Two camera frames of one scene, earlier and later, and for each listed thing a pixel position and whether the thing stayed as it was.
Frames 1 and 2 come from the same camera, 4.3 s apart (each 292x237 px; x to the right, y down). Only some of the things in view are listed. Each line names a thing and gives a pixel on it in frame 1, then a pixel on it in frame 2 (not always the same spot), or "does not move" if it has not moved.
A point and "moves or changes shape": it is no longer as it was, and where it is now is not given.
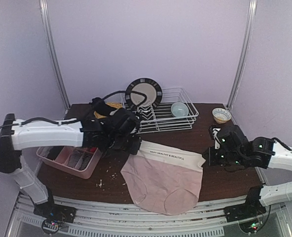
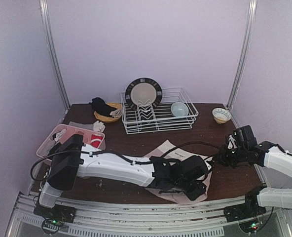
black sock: x=99 y=105 does not move
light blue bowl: x=179 y=109 does not move
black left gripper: x=131 y=147 to x=194 y=188
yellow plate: x=116 y=105 does not move
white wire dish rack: x=176 y=111 does not move
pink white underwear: x=164 y=179 moves or changes shape
